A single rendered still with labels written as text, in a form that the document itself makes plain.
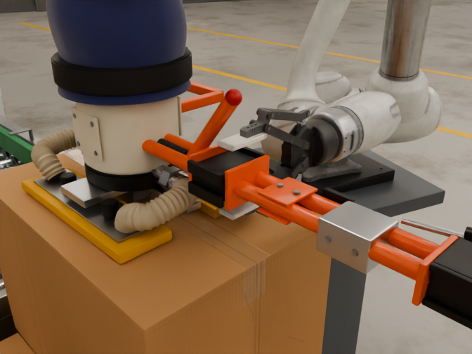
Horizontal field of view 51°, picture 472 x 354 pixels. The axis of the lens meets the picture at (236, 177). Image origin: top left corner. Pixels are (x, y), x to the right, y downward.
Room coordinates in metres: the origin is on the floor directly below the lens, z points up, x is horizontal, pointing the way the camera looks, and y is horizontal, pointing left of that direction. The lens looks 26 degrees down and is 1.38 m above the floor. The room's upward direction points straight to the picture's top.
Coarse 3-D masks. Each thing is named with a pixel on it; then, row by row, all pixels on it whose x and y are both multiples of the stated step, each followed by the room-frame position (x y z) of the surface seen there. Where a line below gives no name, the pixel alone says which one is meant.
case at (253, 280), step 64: (0, 192) 0.83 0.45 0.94; (0, 256) 0.88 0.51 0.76; (64, 256) 0.62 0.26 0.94; (192, 256) 0.62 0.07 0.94; (256, 256) 0.62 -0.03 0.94; (320, 256) 0.71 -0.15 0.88; (64, 320) 0.65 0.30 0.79; (128, 320) 0.49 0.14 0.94; (192, 320) 0.52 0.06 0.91; (256, 320) 0.60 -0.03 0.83; (320, 320) 0.73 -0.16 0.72
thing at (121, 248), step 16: (64, 176) 0.79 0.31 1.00; (80, 176) 0.85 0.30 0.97; (32, 192) 0.80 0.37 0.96; (48, 192) 0.78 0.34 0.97; (48, 208) 0.75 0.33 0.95; (64, 208) 0.73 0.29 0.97; (80, 208) 0.72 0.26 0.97; (96, 208) 0.72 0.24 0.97; (112, 208) 0.69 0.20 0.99; (80, 224) 0.68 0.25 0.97; (96, 224) 0.67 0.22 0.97; (112, 224) 0.67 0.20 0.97; (160, 224) 0.68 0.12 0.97; (96, 240) 0.64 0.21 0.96; (112, 240) 0.63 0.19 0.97; (128, 240) 0.63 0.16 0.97; (144, 240) 0.63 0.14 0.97; (160, 240) 0.64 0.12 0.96; (112, 256) 0.61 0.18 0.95; (128, 256) 0.60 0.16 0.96
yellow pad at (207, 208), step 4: (200, 200) 0.76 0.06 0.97; (204, 204) 0.75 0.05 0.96; (208, 204) 0.74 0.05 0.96; (224, 204) 0.74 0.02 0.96; (200, 208) 0.75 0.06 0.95; (204, 208) 0.74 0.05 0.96; (208, 208) 0.74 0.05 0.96; (212, 208) 0.73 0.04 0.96; (216, 208) 0.73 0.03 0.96; (204, 212) 0.75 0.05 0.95; (208, 212) 0.74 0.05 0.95; (212, 212) 0.73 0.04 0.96; (216, 212) 0.73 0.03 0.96; (212, 216) 0.73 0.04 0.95; (216, 216) 0.73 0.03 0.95
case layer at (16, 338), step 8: (16, 336) 0.87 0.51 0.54; (0, 344) 0.84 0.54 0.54; (8, 344) 0.84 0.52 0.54; (16, 344) 0.84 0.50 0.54; (24, 344) 0.84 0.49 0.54; (0, 352) 0.82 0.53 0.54; (8, 352) 0.82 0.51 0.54; (16, 352) 0.82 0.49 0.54; (24, 352) 0.82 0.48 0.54; (32, 352) 0.82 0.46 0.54
